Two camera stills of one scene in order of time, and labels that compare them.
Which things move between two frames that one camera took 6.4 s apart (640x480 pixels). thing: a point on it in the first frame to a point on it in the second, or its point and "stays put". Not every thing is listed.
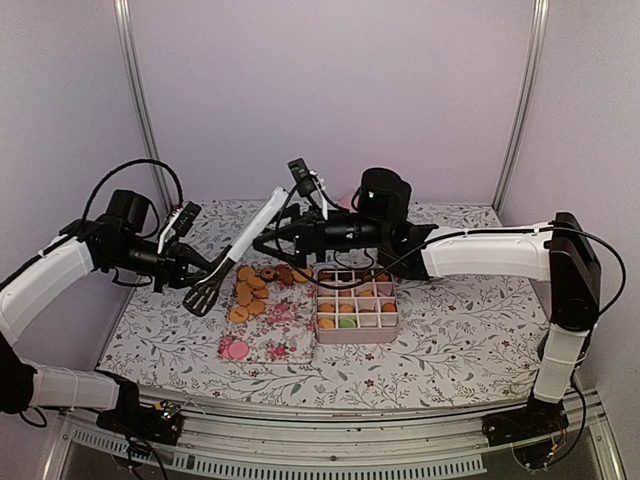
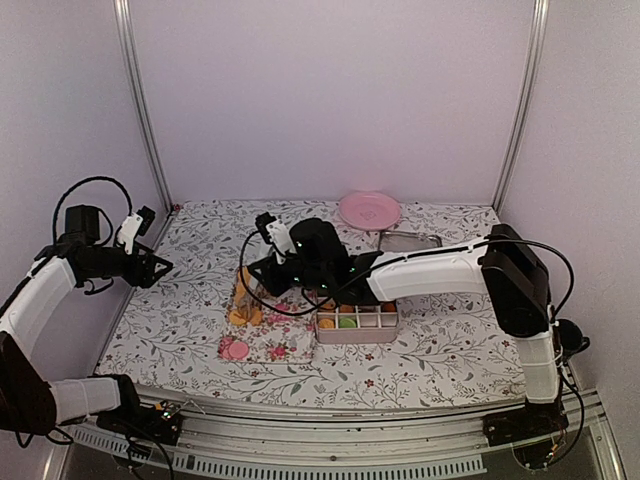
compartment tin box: x=364 y=314 stays put
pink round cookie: x=238 y=350 stays put
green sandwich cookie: x=347 y=323 stays put
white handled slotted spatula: x=199 y=300 to x=245 y=309
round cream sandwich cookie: x=327 y=323 stays put
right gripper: x=308 y=231 to x=270 y=280
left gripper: x=172 y=266 to x=145 y=277
